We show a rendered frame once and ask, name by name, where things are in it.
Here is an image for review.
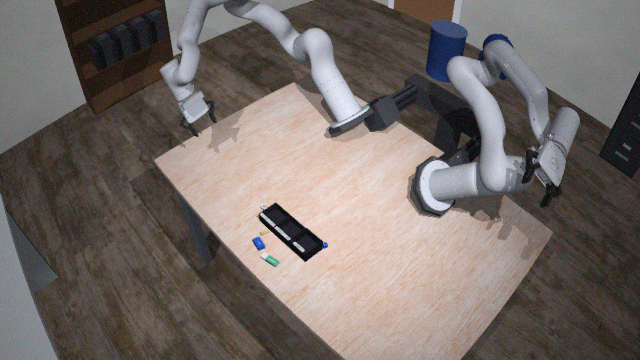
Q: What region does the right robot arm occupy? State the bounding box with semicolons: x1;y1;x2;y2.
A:
160;0;370;128

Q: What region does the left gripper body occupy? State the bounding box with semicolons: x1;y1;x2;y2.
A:
532;141;566;187

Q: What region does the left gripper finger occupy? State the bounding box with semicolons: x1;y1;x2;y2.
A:
540;182;562;208
521;149;541;184

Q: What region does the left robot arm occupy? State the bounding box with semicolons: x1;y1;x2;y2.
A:
420;40;580;211

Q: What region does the blue battery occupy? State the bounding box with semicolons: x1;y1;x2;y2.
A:
253;237;265;251

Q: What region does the green and white eraser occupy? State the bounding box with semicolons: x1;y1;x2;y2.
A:
261;252;280;268

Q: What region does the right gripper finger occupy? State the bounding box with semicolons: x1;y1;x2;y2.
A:
180;117;199;137
205;100;217;123

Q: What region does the black three-compartment bin rack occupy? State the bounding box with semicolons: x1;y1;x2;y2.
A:
259;202;323;262

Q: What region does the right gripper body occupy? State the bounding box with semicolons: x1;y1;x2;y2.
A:
178;98;209;124

